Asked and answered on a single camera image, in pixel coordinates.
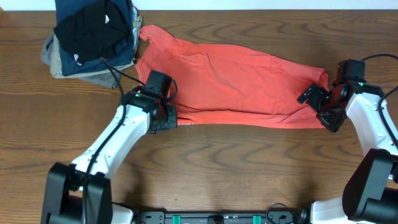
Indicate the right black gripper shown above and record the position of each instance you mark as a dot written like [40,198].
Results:
[333,124]

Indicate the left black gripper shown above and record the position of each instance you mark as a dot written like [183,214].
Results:
[172,122]

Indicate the red orange t-shirt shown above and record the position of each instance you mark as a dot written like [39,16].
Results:
[230,84]

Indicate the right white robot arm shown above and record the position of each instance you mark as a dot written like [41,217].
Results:
[366,197]

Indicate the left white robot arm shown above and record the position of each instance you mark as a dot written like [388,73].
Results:
[81,191]

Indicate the black folded garment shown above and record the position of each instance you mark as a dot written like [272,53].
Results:
[100,29]

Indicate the grey khaki folded garment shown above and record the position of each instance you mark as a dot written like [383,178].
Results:
[50,56]

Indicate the navy blue folded garment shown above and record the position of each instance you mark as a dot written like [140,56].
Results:
[70,66]

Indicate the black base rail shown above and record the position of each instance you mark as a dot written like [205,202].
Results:
[277,216]

